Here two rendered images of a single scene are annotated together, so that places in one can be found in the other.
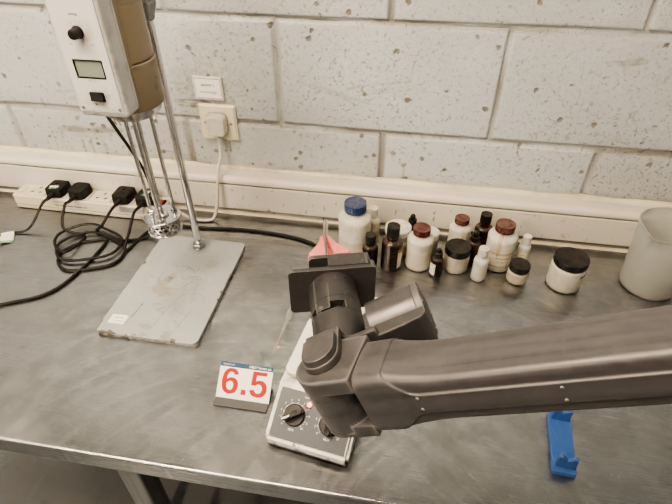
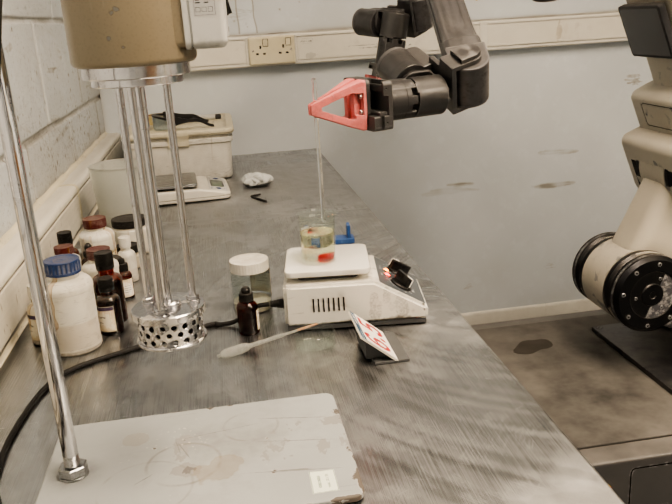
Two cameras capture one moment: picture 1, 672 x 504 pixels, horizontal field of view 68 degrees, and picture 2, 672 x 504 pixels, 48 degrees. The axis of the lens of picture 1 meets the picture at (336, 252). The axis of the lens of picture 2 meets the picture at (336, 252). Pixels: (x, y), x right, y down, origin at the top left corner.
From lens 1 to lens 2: 1.31 m
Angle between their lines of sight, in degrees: 92
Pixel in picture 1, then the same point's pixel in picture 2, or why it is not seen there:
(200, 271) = (160, 444)
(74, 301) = not seen: outside the picture
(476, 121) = not seen: outside the picture
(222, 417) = (419, 351)
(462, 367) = (464, 16)
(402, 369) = (469, 31)
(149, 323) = (315, 444)
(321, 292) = (396, 83)
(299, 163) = not seen: outside the picture
